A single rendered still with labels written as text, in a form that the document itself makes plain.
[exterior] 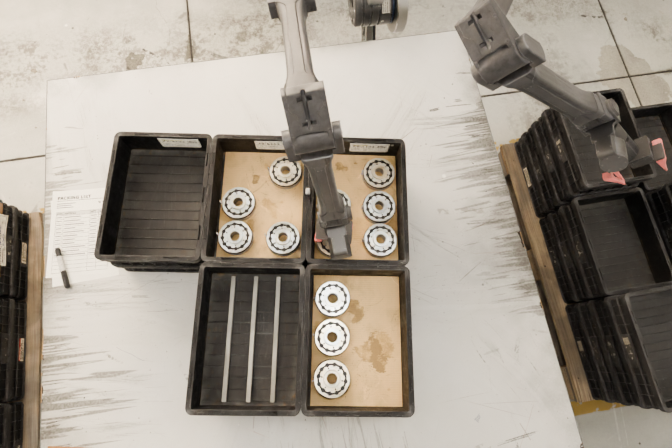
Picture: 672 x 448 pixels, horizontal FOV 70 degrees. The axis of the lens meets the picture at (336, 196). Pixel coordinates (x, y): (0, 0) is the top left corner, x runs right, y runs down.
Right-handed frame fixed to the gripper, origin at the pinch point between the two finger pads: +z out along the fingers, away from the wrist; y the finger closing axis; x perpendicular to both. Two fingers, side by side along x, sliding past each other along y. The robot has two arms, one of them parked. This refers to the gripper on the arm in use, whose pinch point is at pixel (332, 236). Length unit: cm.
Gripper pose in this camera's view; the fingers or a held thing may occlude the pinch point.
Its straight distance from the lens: 146.6
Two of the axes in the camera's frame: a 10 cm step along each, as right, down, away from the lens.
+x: 1.0, -9.4, 3.2
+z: -0.4, 3.1, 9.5
